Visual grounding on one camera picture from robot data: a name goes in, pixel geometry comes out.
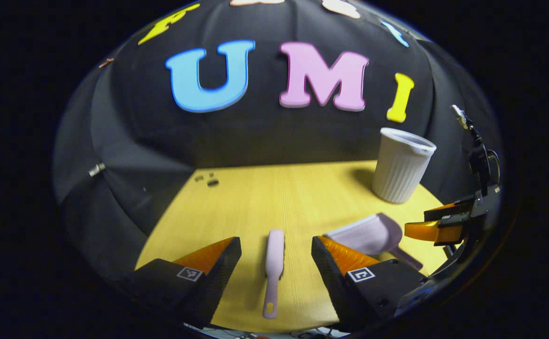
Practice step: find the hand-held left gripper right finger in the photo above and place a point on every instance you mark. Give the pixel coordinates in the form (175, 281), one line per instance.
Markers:
(326, 274)

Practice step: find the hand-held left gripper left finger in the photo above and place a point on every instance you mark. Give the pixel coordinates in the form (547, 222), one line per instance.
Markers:
(221, 269)

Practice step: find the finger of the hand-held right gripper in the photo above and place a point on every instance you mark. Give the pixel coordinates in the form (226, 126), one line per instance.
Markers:
(427, 231)
(446, 212)

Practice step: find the pink dustpan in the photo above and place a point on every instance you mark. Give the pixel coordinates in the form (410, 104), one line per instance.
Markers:
(373, 233)

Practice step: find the small pink broom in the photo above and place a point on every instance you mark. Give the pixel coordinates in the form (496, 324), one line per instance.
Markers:
(274, 254)

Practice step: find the white ribbed garbage bin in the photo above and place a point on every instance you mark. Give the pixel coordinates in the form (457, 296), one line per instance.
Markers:
(401, 169)

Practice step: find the yellow wooden desktop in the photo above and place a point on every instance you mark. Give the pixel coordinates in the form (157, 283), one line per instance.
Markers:
(265, 197)

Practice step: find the black backdrop cloth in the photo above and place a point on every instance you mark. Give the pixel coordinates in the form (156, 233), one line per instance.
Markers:
(274, 136)

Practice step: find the white cloth clip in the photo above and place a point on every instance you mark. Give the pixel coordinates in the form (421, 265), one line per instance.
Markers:
(97, 169)

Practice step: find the red cloth clip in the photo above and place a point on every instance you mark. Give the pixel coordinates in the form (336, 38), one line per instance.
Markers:
(106, 62)

